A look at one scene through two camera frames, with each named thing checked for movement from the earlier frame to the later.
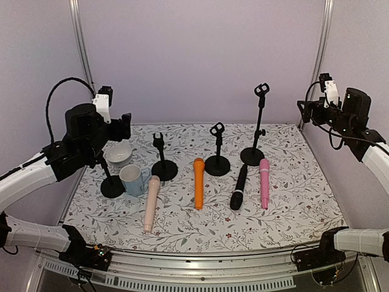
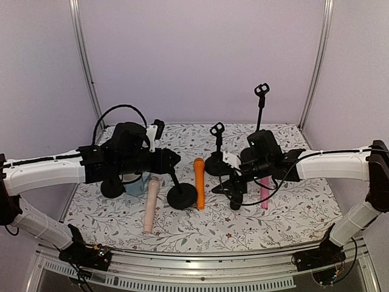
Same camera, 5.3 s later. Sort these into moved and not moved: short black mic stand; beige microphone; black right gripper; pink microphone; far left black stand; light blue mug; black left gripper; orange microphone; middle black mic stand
Moved: black right gripper; black left gripper; short black mic stand
Not moved: light blue mug; middle black mic stand; far left black stand; pink microphone; orange microphone; beige microphone
